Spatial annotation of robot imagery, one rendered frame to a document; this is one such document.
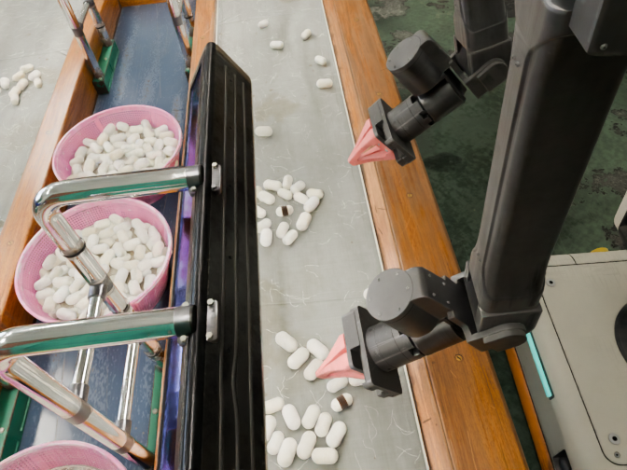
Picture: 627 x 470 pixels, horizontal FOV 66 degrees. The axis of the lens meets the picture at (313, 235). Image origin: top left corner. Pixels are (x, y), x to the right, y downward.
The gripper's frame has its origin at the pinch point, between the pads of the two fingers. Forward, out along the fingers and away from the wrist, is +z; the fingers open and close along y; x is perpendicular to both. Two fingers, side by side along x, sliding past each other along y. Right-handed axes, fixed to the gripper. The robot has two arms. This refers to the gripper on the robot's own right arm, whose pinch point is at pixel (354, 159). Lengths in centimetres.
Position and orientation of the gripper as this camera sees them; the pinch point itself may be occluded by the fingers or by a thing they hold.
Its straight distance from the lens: 82.2
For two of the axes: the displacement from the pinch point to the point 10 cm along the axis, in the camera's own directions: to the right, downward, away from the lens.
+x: 6.9, 3.9, 6.1
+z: -7.2, 4.8, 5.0
